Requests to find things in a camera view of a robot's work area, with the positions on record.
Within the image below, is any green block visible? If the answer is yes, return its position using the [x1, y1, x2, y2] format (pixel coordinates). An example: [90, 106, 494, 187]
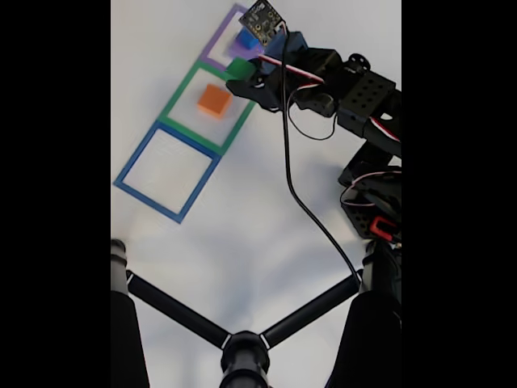
[225, 57, 256, 82]

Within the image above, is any orange block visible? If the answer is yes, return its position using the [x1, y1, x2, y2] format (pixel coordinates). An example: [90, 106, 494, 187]
[196, 83, 234, 120]

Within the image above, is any large purple block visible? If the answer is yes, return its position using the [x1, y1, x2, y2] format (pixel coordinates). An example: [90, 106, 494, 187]
[229, 27, 263, 57]

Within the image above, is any small blue block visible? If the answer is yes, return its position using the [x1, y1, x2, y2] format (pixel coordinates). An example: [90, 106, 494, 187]
[236, 27, 259, 50]

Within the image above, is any red clamp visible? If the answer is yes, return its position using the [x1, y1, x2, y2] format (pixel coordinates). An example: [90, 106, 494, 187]
[370, 217, 399, 239]

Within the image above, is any black tripod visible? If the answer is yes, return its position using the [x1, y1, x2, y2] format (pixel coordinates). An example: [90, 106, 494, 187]
[111, 238, 402, 388]

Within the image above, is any red white servo wire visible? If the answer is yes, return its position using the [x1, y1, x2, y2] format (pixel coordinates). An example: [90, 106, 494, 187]
[256, 54, 336, 141]

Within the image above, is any purple square frame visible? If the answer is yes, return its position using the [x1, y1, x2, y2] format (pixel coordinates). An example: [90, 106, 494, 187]
[200, 2, 259, 74]

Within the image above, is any green square frame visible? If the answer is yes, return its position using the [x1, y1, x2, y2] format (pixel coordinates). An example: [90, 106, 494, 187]
[156, 59, 261, 157]

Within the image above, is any camera board with blue mount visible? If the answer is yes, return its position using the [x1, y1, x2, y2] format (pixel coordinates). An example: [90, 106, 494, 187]
[237, 0, 310, 57]

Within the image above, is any black cable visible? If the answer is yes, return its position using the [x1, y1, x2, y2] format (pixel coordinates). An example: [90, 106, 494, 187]
[280, 34, 364, 284]

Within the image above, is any blue square frame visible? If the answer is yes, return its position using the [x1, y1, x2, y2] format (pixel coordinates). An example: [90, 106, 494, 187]
[112, 120, 223, 226]

